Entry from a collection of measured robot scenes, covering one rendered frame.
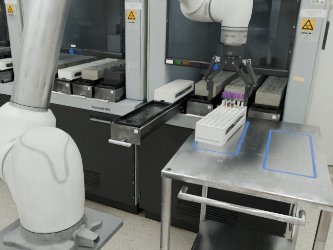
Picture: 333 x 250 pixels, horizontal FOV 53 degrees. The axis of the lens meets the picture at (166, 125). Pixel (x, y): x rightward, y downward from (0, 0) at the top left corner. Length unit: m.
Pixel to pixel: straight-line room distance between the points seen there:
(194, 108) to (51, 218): 1.03
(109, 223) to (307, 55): 1.11
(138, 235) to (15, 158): 1.33
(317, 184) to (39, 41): 0.82
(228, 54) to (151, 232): 1.22
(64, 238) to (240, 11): 0.85
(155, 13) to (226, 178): 1.07
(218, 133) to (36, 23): 0.63
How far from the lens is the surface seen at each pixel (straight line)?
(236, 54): 1.20
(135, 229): 2.08
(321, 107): 2.81
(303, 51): 1.61
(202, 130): 1.14
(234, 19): 1.18
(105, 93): 1.90
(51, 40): 0.94
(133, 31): 1.85
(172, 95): 1.59
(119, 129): 1.34
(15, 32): 2.39
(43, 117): 0.95
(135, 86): 1.89
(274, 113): 1.59
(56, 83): 2.10
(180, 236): 2.04
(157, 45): 1.79
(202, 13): 1.25
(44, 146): 0.78
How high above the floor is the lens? 1.27
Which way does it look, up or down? 20 degrees down
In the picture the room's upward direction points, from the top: 2 degrees clockwise
